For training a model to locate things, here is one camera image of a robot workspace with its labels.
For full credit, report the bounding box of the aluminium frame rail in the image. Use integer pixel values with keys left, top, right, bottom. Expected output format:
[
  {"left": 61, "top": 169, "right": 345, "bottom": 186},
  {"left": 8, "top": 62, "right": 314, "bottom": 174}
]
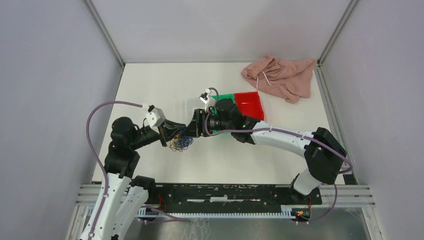
[{"left": 75, "top": 184, "right": 376, "bottom": 208}]

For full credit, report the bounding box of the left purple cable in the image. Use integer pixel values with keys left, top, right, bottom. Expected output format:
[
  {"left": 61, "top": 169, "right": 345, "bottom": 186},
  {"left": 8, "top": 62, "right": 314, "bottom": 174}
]
[{"left": 86, "top": 100, "right": 150, "bottom": 240}]

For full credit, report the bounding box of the wire bundle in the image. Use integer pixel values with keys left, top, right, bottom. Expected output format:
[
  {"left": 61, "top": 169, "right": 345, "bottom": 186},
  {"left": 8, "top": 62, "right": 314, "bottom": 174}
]
[{"left": 169, "top": 133, "right": 194, "bottom": 153}]

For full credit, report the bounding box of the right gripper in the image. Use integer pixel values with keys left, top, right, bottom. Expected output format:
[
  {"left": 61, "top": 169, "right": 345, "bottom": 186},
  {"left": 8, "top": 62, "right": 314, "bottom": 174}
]
[{"left": 181, "top": 108, "right": 234, "bottom": 137}]

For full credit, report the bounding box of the white cable duct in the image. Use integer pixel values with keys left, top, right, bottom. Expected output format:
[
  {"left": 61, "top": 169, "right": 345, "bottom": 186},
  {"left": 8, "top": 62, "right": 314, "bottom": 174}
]
[{"left": 135, "top": 207, "right": 296, "bottom": 220}]

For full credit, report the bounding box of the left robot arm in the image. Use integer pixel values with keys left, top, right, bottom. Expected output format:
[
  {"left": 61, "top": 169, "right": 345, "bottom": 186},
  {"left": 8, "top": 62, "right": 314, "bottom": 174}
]
[{"left": 80, "top": 117, "right": 186, "bottom": 240}]

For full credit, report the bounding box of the red plastic bin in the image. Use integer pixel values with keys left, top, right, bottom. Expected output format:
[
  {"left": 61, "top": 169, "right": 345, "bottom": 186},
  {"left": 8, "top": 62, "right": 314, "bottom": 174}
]
[{"left": 234, "top": 91, "right": 265, "bottom": 121}]

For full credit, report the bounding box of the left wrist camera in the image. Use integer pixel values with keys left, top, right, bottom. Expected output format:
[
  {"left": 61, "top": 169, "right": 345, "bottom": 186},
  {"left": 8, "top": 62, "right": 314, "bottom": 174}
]
[{"left": 145, "top": 105, "right": 166, "bottom": 128}]

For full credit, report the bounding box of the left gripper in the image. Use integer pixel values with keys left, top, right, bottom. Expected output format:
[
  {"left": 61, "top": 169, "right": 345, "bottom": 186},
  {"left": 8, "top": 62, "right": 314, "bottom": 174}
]
[{"left": 129, "top": 117, "right": 187, "bottom": 150}]

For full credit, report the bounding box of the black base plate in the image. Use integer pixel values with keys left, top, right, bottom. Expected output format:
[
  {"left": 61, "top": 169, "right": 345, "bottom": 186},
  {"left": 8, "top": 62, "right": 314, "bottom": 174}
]
[{"left": 146, "top": 183, "right": 323, "bottom": 214}]

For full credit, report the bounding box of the green plastic bin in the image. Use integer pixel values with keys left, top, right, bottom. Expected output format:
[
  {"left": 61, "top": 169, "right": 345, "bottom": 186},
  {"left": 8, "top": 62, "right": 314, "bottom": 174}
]
[{"left": 208, "top": 93, "right": 236, "bottom": 134}]

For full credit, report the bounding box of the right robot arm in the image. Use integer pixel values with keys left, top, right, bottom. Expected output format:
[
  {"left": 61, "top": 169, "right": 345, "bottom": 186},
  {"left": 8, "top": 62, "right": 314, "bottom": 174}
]
[{"left": 182, "top": 98, "right": 347, "bottom": 204}]

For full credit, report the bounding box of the pink cloth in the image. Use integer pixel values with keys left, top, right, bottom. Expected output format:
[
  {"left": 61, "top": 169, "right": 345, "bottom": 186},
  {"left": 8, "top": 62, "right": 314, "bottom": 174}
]
[{"left": 241, "top": 54, "right": 317, "bottom": 104}]

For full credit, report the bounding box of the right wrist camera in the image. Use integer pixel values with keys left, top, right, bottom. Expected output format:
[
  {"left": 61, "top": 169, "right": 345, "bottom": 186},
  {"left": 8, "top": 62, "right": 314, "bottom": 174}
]
[{"left": 199, "top": 88, "right": 216, "bottom": 112}]

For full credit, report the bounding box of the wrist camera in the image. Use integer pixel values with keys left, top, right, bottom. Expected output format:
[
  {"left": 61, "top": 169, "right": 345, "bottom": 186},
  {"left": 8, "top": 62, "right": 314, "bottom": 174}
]
[
  {"left": 199, "top": 88, "right": 216, "bottom": 112},
  {"left": 145, "top": 105, "right": 166, "bottom": 128}
]

